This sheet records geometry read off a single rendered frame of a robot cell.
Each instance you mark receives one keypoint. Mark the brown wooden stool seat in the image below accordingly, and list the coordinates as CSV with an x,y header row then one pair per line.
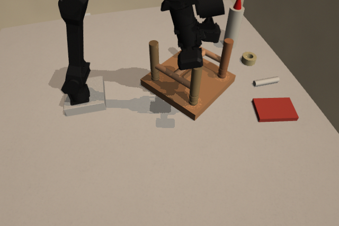
x,y
177,95

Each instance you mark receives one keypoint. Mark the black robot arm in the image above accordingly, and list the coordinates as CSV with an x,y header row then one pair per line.
x,y
73,12

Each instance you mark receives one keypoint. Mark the flat red rectangular block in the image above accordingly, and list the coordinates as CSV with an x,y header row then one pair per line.
x,y
274,109

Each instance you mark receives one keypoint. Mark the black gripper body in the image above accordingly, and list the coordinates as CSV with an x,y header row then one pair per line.
x,y
192,56

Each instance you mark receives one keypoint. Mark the brown wooden stool legs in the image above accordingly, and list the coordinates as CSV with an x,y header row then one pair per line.
x,y
196,73

